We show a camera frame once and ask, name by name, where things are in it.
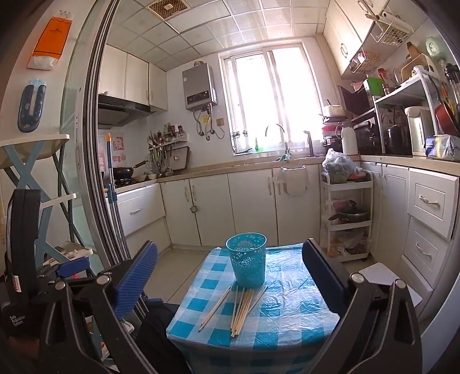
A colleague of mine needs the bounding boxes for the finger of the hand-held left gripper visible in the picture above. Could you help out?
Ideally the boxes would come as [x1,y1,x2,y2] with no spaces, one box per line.
[55,257,91,278]

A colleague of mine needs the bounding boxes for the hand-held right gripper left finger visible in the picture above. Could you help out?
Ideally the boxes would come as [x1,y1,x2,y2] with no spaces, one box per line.
[38,240,160,374]

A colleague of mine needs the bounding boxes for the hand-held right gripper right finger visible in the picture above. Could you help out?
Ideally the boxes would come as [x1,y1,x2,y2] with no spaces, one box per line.
[302,238,423,374]

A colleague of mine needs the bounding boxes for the turquoise plastic cutout basket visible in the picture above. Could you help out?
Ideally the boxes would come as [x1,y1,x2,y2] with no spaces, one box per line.
[226,232,267,289]

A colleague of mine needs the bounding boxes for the pile of wooden chopsticks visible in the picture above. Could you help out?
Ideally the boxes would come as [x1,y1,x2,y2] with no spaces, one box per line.
[230,285,269,338]

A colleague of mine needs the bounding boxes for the single wooden chopstick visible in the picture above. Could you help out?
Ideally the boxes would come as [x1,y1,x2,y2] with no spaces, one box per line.
[198,286,232,332]

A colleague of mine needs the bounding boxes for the blue white checked tablecloth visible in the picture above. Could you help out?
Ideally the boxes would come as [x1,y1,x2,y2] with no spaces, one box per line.
[166,244,347,374]

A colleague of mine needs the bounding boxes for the white rolling storage cart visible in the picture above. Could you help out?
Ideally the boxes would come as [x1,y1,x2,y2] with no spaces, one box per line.
[320,171,375,262]

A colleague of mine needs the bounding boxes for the dark pot with lid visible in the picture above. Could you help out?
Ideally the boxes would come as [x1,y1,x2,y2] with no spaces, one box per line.
[328,206,371,224]

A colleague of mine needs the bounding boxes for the white hanging plastic bag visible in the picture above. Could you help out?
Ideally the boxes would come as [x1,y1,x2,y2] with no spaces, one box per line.
[272,165,310,196]

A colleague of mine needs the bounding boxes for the black frying pan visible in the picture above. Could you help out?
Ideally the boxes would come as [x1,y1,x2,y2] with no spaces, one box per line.
[112,160,149,180]

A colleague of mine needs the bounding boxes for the plastic bag of vegetables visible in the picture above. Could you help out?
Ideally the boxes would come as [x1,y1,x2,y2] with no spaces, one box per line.
[321,148,363,184]

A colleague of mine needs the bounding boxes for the white drawer cabinet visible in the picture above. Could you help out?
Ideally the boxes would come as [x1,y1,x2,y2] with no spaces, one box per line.
[399,167,460,288]

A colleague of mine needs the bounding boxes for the dark rectangular tray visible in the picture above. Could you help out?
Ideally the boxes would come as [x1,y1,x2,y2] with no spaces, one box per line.
[169,146,191,170]

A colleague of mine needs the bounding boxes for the white thermos jug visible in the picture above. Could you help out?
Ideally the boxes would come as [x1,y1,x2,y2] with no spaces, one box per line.
[341,122,359,156]

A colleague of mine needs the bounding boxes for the blue hanging slippers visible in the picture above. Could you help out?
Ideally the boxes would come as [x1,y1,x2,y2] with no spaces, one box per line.
[17,78,49,133]

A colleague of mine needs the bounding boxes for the chrome sink faucet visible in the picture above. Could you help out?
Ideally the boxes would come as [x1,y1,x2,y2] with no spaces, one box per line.
[265,123,288,156]

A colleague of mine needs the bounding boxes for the black cooking pot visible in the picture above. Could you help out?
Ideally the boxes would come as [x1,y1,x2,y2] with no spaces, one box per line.
[385,124,412,155]

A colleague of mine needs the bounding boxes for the black range hood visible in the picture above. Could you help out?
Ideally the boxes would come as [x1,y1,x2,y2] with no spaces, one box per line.
[98,94,156,127]

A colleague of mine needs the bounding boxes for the white electric water boiler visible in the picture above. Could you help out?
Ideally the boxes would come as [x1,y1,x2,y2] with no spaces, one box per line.
[404,106,435,156]

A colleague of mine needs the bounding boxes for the blue wrapped packet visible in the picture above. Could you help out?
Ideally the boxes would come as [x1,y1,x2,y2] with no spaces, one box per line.
[425,134,460,162]

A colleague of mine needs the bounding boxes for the black microwave oven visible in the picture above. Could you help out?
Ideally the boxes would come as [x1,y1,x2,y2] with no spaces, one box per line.
[338,80,376,113]

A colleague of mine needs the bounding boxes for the kitchen window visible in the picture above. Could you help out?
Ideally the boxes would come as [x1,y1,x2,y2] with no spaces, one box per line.
[218,45,324,156]

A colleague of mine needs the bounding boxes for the white countertop shelf rack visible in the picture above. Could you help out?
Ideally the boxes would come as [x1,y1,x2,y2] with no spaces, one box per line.
[372,66,453,156]

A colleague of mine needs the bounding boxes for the red pan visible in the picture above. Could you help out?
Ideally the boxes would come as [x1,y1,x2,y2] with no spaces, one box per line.
[435,101,460,136]

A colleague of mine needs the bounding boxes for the orange hanging bag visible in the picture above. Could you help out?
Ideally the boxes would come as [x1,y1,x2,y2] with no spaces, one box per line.
[27,11,74,70]

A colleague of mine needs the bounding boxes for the white upper corner cabinets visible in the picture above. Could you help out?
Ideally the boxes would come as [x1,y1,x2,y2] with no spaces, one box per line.
[323,0,428,80]

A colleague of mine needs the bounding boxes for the ceiling vent grille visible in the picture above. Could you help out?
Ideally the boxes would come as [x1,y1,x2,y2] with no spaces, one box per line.
[147,0,191,19]

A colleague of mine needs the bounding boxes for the blue mop handle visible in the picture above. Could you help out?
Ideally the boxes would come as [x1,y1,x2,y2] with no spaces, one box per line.
[104,133,126,252]

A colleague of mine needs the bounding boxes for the sliding glass door frame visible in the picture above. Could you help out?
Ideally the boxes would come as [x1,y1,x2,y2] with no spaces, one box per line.
[59,0,130,267]

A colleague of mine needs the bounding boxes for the wall utensil rack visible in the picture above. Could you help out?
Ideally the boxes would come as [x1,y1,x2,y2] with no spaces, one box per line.
[147,124,190,152]

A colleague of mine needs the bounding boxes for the grey wall water heater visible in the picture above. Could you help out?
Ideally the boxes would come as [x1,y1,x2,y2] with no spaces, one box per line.
[182,61,218,111]

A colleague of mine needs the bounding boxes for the white upper wall cabinets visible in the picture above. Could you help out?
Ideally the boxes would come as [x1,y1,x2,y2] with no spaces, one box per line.
[99,45,169,111]

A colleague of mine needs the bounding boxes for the white wire basket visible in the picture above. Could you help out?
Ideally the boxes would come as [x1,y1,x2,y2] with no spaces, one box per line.
[372,11,412,45]

